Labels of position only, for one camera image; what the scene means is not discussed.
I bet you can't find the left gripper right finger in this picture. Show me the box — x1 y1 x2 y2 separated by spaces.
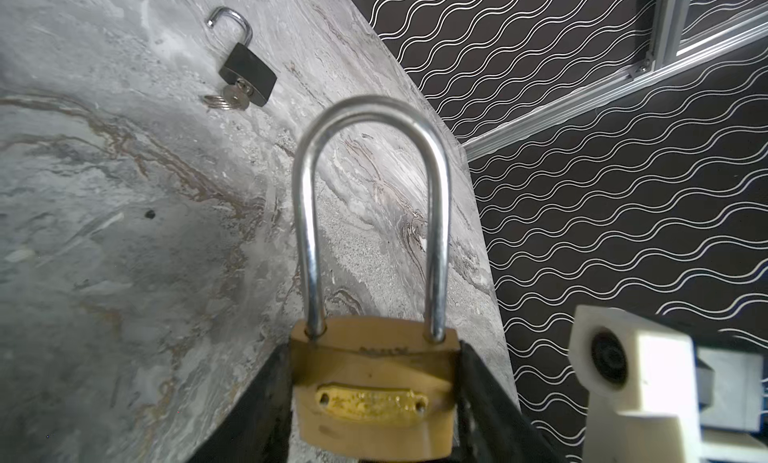
452 341 564 462

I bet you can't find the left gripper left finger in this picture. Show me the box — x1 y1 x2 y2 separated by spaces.
188 343 292 463

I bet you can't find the brass padlock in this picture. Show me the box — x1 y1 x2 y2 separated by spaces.
289 95 460 462

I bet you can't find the small silver key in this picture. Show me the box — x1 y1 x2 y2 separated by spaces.
201 84 252 110

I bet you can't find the small black padlock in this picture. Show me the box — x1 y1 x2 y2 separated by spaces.
206 6 277 107

